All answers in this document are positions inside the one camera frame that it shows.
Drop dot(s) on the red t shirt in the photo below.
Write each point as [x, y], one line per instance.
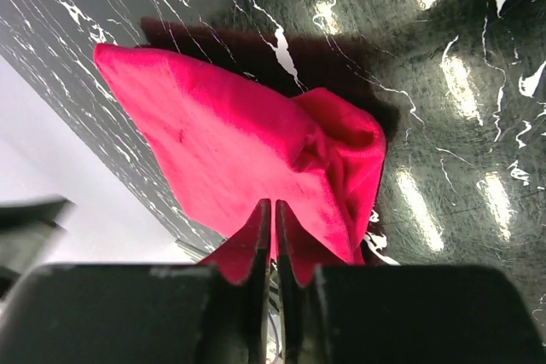
[224, 142]

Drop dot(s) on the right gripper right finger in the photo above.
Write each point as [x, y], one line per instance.
[338, 313]

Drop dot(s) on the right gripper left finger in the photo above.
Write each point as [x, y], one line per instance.
[214, 311]

